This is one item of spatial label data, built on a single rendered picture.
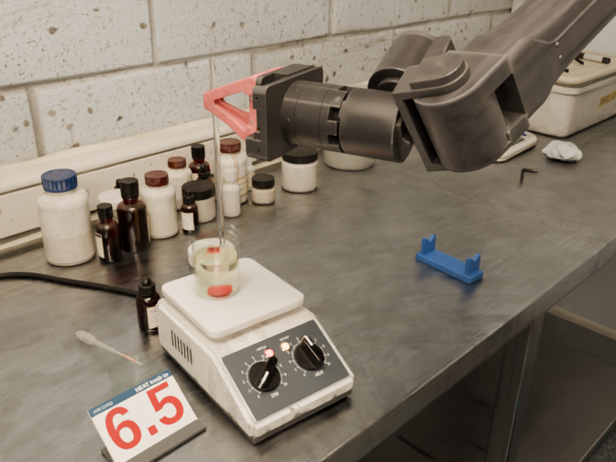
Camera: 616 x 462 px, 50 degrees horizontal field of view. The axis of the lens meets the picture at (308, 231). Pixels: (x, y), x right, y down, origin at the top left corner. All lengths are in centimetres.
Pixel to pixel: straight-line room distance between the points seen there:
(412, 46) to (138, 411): 42
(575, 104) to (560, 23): 109
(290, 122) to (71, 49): 61
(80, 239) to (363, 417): 50
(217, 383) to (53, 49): 62
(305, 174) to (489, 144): 72
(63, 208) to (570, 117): 115
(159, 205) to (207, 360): 41
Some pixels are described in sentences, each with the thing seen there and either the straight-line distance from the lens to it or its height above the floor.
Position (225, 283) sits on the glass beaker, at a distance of 70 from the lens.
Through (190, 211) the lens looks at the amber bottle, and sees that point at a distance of 105.
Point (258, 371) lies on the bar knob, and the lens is 66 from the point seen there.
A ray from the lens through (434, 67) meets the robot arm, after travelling 51.
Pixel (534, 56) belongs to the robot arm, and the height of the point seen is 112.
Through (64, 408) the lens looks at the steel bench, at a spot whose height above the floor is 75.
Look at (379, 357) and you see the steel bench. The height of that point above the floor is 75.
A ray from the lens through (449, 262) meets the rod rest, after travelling 98.
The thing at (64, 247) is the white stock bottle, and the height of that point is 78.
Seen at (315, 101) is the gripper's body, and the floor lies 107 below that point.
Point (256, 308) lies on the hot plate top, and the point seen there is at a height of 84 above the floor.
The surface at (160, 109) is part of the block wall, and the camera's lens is 122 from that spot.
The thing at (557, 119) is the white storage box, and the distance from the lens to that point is 165.
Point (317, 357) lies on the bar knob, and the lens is 68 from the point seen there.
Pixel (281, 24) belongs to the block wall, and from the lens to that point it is 138.
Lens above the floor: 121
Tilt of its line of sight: 25 degrees down
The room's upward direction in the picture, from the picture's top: 1 degrees clockwise
